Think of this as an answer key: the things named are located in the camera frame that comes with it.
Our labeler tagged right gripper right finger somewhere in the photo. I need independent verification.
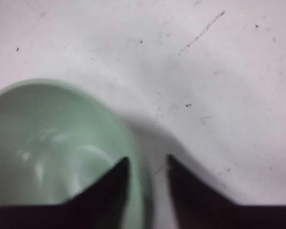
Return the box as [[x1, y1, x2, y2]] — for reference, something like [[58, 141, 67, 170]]
[[167, 155, 286, 229]]

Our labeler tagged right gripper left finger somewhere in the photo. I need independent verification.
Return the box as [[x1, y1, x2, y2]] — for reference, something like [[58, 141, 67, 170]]
[[0, 157, 130, 229]]

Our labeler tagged green bowl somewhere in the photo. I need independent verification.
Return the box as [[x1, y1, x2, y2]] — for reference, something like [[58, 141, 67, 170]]
[[0, 80, 152, 229]]

